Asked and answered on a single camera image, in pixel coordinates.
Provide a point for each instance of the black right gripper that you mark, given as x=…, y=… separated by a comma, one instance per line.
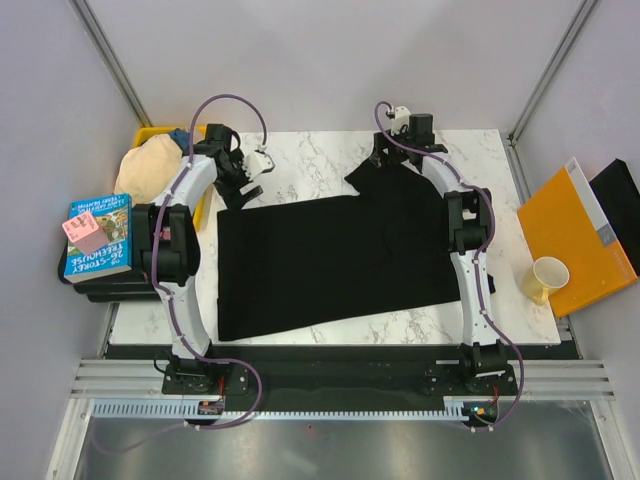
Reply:
x=383, y=141

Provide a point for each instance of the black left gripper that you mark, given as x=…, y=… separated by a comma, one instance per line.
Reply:
x=232, y=197

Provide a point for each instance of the black t shirt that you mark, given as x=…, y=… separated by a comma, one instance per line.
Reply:
x=290, y=266

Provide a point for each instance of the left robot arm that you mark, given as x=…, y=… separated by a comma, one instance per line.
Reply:
x=165, y=243

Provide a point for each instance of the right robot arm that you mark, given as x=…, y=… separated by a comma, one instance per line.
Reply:
x=469, y=228

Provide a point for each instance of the blue t shirt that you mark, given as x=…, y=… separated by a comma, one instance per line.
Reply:
x=180, y=137

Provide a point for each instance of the yellow plastic bin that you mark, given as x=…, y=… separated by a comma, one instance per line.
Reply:
x=142, y=135

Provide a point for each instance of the blue paperback book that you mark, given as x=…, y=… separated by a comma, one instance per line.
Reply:
x=113, y=212

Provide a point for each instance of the pink cube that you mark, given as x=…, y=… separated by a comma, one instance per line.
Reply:
x=84, y=234

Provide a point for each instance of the orange folder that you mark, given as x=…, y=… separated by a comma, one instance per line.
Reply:
x=564, y=220

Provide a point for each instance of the yellow mug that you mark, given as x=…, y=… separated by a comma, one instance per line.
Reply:
x=546, y=276

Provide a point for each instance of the black box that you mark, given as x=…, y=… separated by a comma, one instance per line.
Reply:
x=618, y=196

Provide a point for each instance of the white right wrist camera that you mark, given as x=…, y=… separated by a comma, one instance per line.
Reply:
x=400, y=119

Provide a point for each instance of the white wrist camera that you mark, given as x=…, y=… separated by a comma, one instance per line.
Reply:
x=400, y=119
x=257, y=163

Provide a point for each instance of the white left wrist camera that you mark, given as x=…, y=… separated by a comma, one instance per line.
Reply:
x=257, y=163

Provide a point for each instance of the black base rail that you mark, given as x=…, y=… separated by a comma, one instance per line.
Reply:
x=257, y=371

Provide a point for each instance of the white slotted cable duct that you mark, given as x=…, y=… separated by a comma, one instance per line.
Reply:
x=296, y=406

